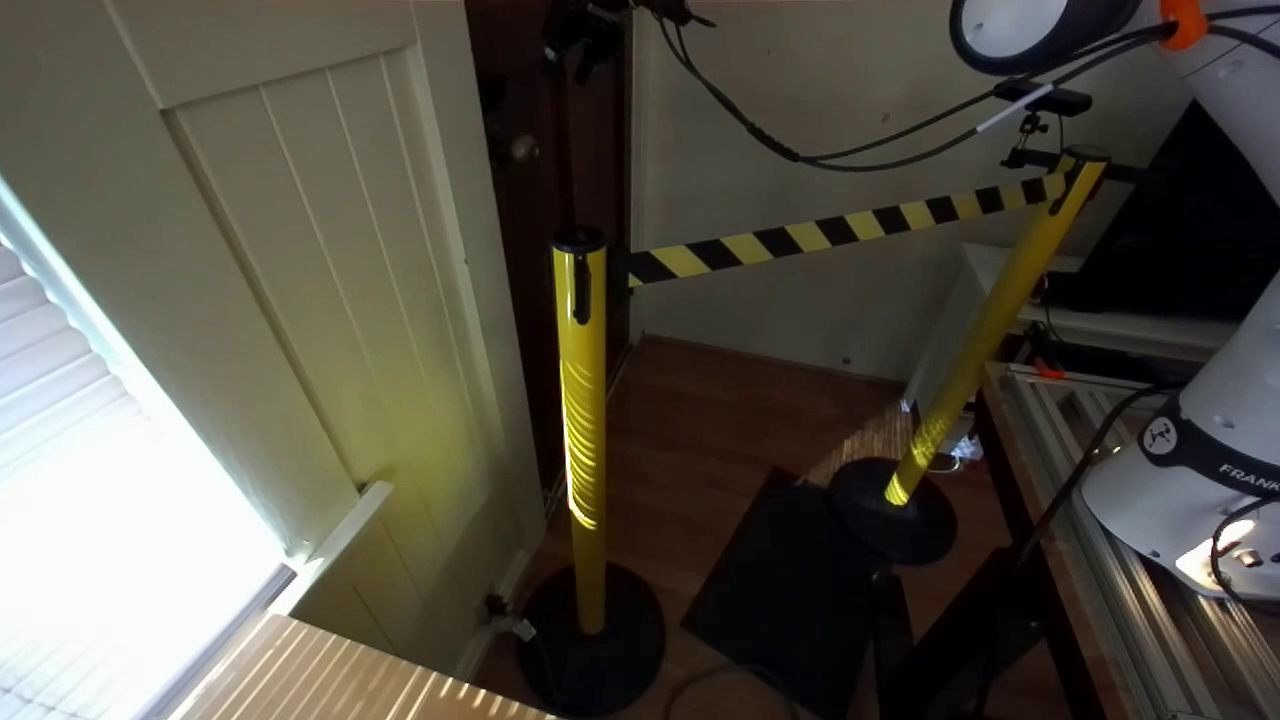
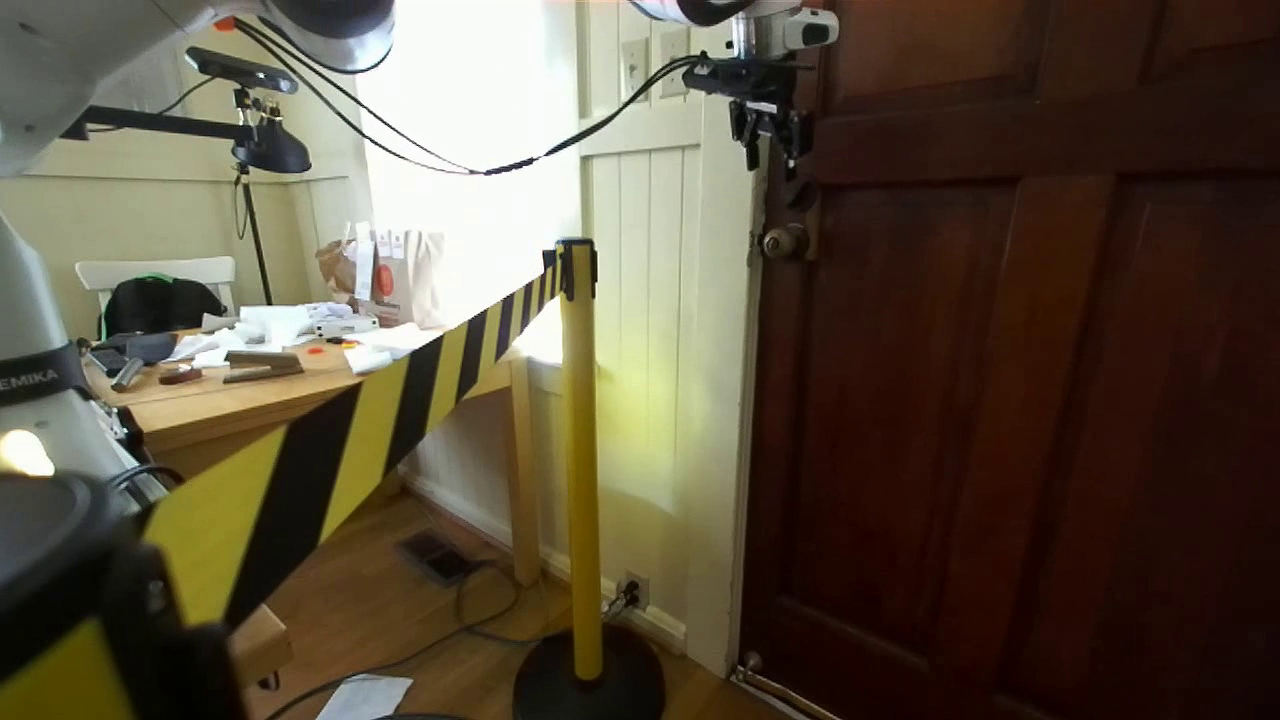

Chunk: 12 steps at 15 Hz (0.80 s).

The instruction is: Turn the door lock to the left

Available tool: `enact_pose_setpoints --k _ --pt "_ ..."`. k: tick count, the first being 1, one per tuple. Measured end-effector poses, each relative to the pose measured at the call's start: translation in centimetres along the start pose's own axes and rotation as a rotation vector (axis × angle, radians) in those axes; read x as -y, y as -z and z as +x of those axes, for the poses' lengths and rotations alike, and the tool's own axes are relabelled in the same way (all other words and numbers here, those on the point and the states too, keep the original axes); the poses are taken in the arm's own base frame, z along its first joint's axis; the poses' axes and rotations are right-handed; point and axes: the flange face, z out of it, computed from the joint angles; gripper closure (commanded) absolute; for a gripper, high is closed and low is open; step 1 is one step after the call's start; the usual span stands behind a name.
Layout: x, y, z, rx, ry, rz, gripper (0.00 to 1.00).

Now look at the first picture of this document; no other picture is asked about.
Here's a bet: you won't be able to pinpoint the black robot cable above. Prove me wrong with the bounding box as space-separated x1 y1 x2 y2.
647 9 1073 175

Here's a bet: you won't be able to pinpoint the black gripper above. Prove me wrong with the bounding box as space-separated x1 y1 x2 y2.
538 0 632 87

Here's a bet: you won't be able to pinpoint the yellow stanchion post black base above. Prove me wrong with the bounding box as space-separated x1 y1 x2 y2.
517 221 667 720
829 152 1113 569

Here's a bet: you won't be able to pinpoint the black monitor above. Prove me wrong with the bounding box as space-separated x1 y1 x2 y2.
1060 97 1280 329

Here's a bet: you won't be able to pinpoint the yellow black striped barrier belt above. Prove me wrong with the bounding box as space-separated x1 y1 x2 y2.
620 163 1073 291

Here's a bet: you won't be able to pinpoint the wooden table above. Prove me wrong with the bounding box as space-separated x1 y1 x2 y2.
168 608 560 720

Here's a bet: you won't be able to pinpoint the wall outlet plug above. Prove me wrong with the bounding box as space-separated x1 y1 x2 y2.
474 586 527 632

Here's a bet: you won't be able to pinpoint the white cabinet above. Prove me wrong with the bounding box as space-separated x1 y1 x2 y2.
901 238 1060 463

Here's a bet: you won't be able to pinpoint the aluminium frame table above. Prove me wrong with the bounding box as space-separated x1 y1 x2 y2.
979 356 1280 720

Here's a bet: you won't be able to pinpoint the dark brown wooden door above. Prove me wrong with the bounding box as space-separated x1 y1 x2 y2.
461 0 638 501

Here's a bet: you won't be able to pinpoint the black floor mat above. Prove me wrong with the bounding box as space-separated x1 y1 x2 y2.
680 463 920 720

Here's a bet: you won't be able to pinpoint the white window blind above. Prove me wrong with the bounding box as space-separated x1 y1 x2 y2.
0 175 294 720

